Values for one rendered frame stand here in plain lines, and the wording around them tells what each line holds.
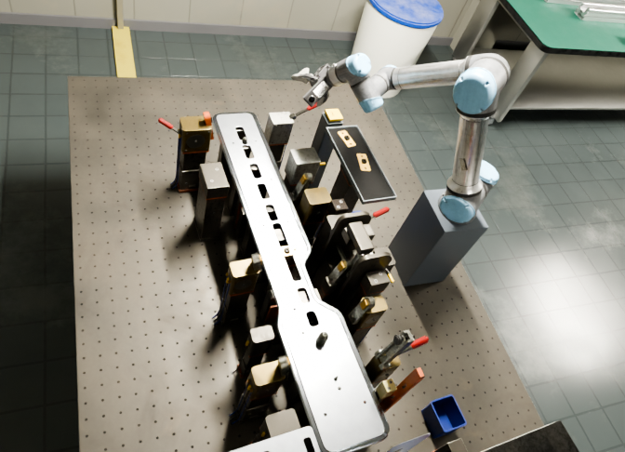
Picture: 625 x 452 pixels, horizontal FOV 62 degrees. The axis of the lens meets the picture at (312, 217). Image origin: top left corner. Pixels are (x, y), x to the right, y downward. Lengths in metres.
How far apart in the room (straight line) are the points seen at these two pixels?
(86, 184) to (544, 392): 2.58
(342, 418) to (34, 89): 2.95
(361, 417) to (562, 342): 2.12
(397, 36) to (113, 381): 2.99
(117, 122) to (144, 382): 1.23
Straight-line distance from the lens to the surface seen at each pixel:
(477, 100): 1.58
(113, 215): 2.21
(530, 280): 3.67
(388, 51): 4.03
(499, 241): 3.74
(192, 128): 2.04
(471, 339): 2.28
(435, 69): 1.79
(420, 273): 2.20
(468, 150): 1.69
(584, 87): 5.31
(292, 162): 1.96
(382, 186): 1.90
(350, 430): 1.60
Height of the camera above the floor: 2.46
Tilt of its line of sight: 50 degrees down
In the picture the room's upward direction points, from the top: 22 degrees clockwise
